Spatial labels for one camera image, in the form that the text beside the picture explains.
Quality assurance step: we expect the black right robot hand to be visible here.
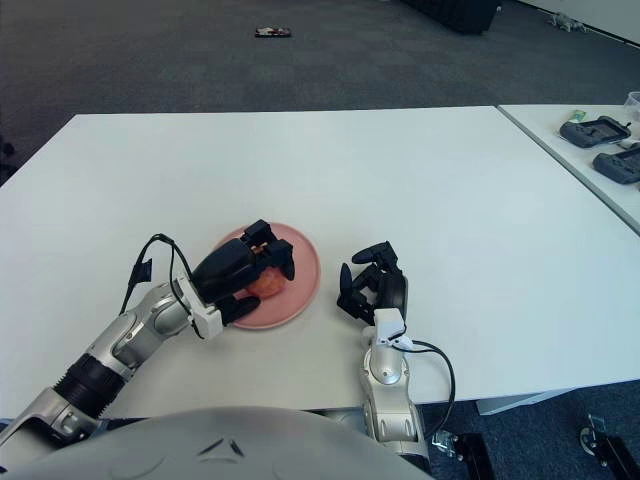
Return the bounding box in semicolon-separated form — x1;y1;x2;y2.
335;240;409;326

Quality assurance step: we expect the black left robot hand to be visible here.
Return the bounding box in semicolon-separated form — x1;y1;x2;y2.
191;218;296;327

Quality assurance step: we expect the red yellow apple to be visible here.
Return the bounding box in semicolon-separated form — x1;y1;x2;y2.
247;267;287;300

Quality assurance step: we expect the pink round plate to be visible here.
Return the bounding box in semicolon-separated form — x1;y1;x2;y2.
212;222;321;330

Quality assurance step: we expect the white table leg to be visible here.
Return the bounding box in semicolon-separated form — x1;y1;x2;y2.
477;389;566;417

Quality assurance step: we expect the grey robot torso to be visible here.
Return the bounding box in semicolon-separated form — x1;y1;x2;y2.
0;405;436;480

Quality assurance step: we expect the black stand bar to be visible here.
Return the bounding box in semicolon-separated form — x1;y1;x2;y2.
452;433;496;480
599;434;640;480

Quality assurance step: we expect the grey handheld controller with screen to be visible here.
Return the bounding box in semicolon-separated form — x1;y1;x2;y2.
558;115;632;149

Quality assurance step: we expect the black furniture block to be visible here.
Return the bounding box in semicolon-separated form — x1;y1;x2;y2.
399;0;503;36

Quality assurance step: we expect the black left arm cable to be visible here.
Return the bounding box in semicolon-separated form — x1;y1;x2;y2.
122;232;201;324

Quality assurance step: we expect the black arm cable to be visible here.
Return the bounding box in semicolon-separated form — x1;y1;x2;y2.
399;337;457;437
122;232;201;324

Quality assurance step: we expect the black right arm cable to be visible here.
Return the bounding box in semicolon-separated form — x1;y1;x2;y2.
399;337;457;437

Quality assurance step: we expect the metal latch bracket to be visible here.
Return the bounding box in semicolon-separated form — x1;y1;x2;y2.
432;429;464;456

